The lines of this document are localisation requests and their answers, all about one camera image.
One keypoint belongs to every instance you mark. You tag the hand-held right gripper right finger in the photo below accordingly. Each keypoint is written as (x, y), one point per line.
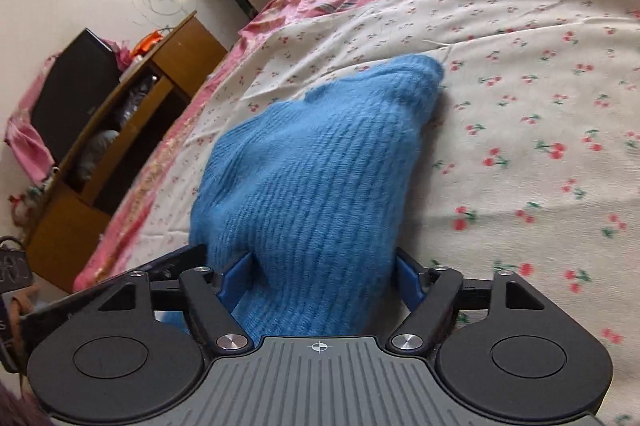
(405, 276)

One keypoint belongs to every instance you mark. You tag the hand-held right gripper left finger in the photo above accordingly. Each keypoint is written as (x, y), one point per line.
(235, 278)

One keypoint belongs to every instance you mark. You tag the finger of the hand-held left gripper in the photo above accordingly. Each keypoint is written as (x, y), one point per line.
(165, 263)

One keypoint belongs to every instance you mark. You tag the blue knitted sweater yellow stripes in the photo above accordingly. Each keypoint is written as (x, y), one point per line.
(310, 186)

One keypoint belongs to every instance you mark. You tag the person's left hand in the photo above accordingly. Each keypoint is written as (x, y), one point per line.
(22, 301)

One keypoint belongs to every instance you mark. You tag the small plush toy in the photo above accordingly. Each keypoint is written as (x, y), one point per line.
(22, 211)

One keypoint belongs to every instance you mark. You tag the wooden cabinet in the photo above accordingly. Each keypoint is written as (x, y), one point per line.
(65, 226)

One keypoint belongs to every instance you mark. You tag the grey bundle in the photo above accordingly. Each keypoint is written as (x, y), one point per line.
(97, 151)

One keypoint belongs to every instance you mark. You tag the person's purple fuzzy garment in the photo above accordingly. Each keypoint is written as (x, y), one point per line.
(15, 411)

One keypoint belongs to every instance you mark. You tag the clear plastic bag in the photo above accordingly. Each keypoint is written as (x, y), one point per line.
(137, 94)

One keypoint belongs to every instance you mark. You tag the cherry print bed sheet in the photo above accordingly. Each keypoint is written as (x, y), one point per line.
(525, 106)

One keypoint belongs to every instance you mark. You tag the orange plastic object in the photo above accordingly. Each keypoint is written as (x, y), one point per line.
(147, 42)

